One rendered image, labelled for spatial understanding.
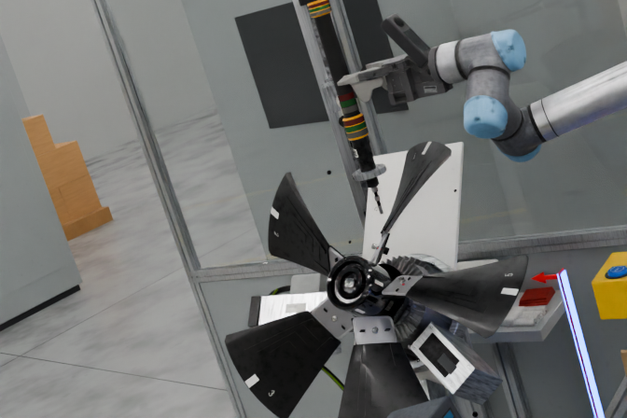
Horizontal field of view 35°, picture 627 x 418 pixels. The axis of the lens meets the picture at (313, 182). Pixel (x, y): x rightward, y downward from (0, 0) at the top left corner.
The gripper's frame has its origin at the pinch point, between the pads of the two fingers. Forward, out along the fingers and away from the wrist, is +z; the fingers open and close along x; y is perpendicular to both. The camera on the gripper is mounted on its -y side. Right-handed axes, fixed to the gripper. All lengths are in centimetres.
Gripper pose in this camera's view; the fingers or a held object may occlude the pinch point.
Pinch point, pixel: (352, 73)
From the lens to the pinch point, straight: 199.6
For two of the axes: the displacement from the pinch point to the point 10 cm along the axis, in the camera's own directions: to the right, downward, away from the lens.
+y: 2.9, 9.3, 2.1
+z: -8.0, 1.2, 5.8
